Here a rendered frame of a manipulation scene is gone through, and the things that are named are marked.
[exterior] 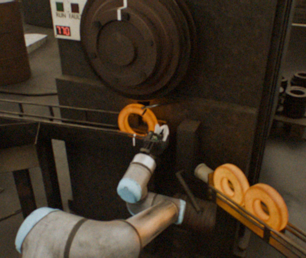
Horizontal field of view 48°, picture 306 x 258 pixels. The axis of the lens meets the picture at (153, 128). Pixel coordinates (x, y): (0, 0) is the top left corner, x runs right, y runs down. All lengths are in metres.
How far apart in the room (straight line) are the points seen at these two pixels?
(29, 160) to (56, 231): 0.83
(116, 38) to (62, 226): 0.70
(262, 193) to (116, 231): 0.50
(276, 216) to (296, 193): 1.36
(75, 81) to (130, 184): 0.66
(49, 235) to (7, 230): 1.40
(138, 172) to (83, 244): 0.53
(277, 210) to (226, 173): 0.22
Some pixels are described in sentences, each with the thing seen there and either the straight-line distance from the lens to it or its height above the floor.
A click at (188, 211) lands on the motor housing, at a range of 1.41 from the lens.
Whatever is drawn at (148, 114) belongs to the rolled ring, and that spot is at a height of 0.82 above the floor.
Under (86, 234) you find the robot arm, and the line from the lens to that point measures 0.79.
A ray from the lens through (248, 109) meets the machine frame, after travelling 1.41.
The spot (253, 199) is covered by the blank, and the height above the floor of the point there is 0.73.
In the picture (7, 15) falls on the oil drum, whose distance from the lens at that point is 4.09.
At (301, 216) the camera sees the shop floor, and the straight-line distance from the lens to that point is 2.31.
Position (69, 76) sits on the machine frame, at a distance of 1.75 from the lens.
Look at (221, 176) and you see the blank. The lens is 1.25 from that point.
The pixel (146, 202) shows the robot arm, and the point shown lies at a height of 0.59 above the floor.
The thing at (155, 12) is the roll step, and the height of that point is 1.24.
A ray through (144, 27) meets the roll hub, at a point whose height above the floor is 1.20.
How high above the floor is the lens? 1.47
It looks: 29 degrees down
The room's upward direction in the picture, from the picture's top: straight up
